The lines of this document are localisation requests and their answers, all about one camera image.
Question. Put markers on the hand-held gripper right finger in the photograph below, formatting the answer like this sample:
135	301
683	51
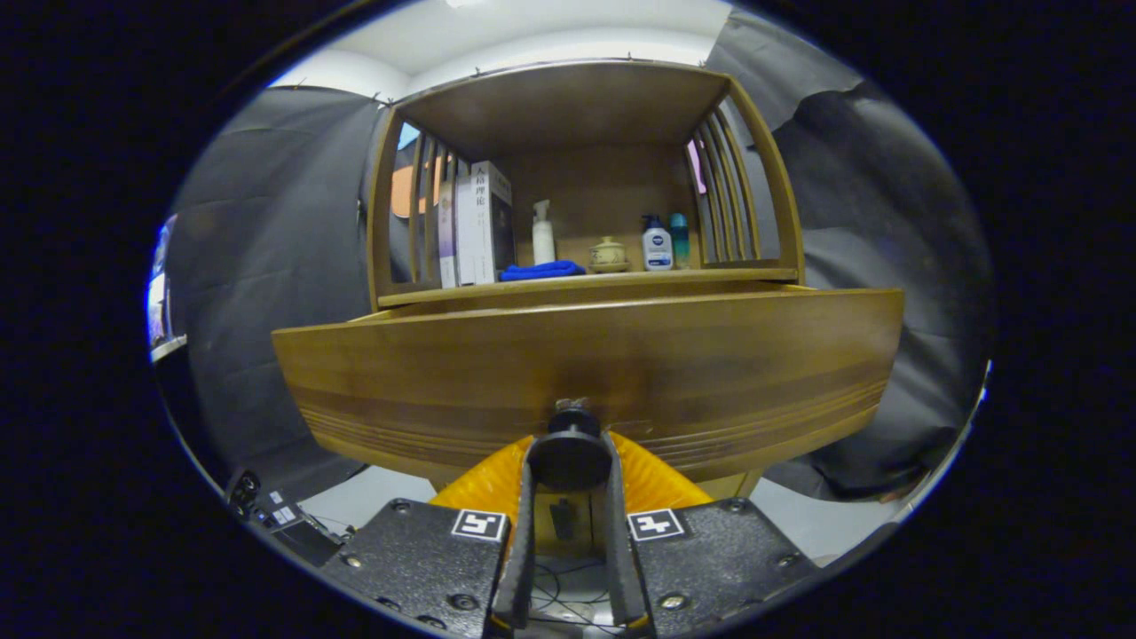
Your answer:
621	568

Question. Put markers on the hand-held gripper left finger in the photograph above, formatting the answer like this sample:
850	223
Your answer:
517	568

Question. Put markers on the wooden drawer with black knob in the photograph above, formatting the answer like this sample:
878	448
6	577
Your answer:
621	355

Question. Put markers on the wooden countertop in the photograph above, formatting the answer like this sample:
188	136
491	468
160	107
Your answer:
692	273

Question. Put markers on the black device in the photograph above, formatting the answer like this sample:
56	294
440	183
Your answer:
302	537

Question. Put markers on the blue folded cloth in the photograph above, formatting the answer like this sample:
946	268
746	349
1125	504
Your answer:
541	271

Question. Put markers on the beige saucer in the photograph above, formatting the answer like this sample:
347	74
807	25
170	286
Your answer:
609	267

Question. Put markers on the beige lidded teacup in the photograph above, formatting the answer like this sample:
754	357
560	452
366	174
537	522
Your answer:
608	252

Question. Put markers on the white lotion bottle blue cap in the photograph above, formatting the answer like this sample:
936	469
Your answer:
657	248

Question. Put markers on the white pump bottle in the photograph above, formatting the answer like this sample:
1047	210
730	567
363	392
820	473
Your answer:
543	244

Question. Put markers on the purple and white book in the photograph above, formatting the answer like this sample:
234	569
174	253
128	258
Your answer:
446	248

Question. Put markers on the thin white book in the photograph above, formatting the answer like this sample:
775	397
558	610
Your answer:
463	240

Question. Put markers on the teal bottle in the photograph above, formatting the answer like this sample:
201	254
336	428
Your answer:
680	235

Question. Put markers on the thick white book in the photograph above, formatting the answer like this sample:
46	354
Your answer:
486	231

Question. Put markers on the black backdrop cloth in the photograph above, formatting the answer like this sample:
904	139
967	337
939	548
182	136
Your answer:
266	266

